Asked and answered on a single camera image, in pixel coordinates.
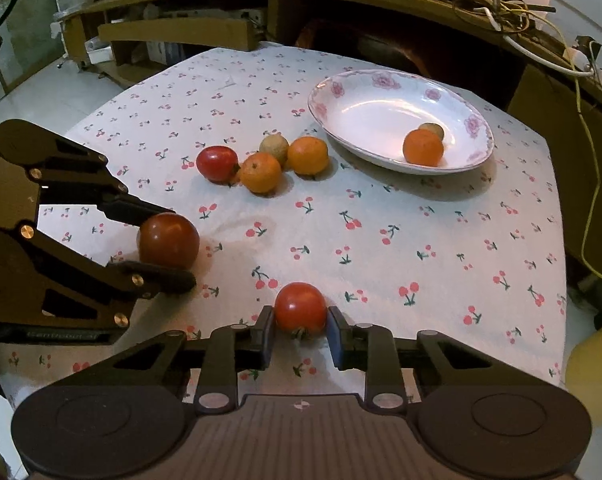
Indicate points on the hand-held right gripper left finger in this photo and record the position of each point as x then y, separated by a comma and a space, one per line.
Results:
267, 334

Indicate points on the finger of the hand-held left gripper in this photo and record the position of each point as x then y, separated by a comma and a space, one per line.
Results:
156, 280
131, 207

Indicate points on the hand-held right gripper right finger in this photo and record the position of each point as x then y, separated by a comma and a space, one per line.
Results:
335, 341

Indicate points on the large dark red tomato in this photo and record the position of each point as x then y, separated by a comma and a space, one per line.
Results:
171, 237

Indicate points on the orange tangerine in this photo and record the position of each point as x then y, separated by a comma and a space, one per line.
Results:
261, 173
423, 148
308, 156

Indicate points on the brown kiwi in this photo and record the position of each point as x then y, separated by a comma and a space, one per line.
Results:
273, 146
433, 129

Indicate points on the white pink-flowered plate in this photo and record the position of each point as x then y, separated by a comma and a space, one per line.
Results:
366, 115

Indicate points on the cherry print tablecloth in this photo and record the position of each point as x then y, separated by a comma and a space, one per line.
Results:
381, 260

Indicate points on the yellow trash bin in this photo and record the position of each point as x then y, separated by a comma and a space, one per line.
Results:
596, 360

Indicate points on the dark round object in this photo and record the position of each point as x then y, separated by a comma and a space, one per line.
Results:
361, 45

